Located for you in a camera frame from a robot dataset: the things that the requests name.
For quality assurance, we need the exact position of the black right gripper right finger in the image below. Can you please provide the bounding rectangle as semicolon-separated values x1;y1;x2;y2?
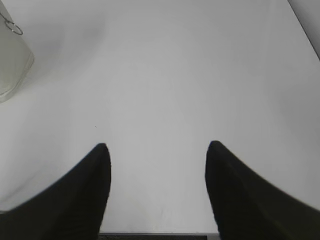
205;140;320;240

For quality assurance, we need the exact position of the metal zipper pull ring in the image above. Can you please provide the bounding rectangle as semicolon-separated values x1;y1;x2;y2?
4;20;24;35

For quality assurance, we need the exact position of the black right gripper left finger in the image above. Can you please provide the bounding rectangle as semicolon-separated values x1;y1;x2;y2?
0;143;111;240

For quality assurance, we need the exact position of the cream canvas zipper bag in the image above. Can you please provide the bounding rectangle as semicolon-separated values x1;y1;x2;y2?
0;2;35;103

